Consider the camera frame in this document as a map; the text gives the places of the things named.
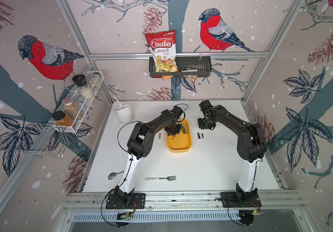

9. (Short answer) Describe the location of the black wall basket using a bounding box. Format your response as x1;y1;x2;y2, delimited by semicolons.
149;57;212;78

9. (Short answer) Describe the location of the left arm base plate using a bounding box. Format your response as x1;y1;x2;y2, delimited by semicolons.
106;193;146;209

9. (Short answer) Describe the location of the black lid spice jar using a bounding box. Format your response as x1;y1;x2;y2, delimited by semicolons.
72;74;95;100

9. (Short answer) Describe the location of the orange spice jar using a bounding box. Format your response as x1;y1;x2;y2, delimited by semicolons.
52;111;74;127

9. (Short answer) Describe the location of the wire hanger rack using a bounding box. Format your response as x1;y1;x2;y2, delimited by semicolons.
13;122;70;159

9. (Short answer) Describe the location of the red Chuba cassava chips bag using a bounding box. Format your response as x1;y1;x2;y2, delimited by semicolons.
145;30;178;73

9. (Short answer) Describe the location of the metal fork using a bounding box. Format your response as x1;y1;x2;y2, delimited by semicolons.
145;176;177;181

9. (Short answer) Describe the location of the pale spice jar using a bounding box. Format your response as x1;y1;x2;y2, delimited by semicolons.
89;72;101;88

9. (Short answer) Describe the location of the yellow plastic storage box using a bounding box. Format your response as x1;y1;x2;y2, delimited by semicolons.
166;120;192;153

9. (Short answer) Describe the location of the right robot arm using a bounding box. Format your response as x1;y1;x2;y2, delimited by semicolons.
198;100;267;205

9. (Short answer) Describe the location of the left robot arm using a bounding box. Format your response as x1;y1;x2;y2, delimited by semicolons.
113;105;185;206

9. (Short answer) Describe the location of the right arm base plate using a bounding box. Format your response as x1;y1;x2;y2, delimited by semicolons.
221;191;262;208

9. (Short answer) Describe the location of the white ceramic cup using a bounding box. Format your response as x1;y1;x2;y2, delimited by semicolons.
115;104;134;124

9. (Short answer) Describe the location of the white wire spice rack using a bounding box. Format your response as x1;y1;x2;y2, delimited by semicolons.
49;71;104;133

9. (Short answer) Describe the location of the silver lid spice jar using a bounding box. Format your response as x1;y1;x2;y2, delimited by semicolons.
62;98;84;120

